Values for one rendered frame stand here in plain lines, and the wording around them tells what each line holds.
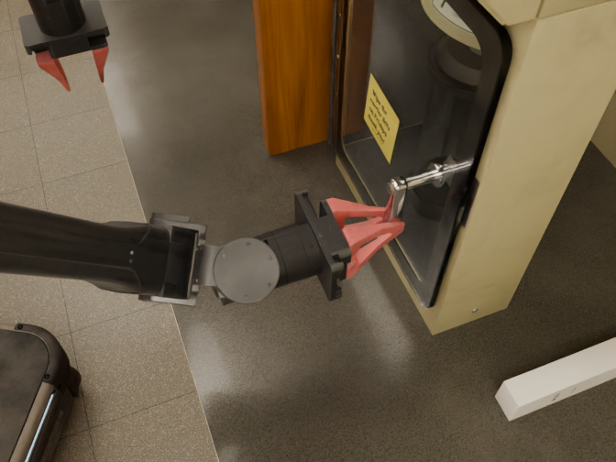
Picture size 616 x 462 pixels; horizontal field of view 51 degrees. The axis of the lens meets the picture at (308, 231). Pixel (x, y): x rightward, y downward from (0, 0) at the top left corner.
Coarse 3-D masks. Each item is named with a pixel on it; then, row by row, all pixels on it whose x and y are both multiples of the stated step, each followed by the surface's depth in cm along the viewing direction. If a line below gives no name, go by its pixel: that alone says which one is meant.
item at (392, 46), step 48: (384, 0) 64; (432, 0) 55; (384, 48) 67; (432, 48) 58; (480, 48) 50; (432, 96) 60; (480, 96) 52; (336, 144) 93; (432, 144) 63; (480, 144) 55; (384, 192) 80; (432, 192) 67; (432, 240) 70; (432, 288) 74
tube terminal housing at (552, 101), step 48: (576, 0) 45; (528, 48) 47; (576, 48) 49; (528, 96) 51; (576, 96) 54; (528, 144) 56; (576, 144) 59; (480, 192) 60; (528, 192) 63; (480, 240) 67; (528, 240) 71; (480, 288) 77
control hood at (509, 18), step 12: (480, 0) 42; (492, 0) 42; (504, 0) 42; (516, 0) 42; (528, 0) 43; (540, 0) 43; (492, 12) 43; (504, 12) 43; (516, 12) 43; (528, 12) 44; (504, 24) 44
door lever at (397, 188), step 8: (432, 168) 64; (400, 176) 63; (416, 176) 63; (424, 176) 63; (432, 176) 64; (440, 176) 63; (392, 184) 63; (400, 184) 62; (408, 184) 63; (416, 184) 63; (440, 184) 64; (392, 192) 63; (400, 192) 63; (392, 200) 64; (400, 200) 64; (392, 208) 65; (400, 208) 65; (384, 216) 67; (392, 216) 66; (400, 216) 66
